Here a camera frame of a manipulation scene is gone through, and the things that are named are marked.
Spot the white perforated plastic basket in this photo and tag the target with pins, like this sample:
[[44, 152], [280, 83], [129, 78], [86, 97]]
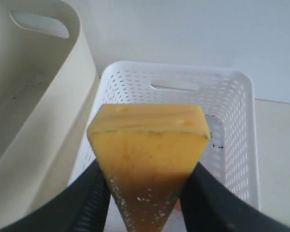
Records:
[[227, 99]]

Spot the yellow cheese wedge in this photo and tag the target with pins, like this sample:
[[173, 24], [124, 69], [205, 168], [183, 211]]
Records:
[[146, 152]]

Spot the cream plastic bin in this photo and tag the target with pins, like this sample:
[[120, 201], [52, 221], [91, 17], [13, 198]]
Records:
[[46, 74]]

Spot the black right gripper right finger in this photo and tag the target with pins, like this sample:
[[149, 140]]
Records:
[[208, 206]]

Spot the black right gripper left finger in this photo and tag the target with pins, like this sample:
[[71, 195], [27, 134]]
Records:
[[81, 207]]

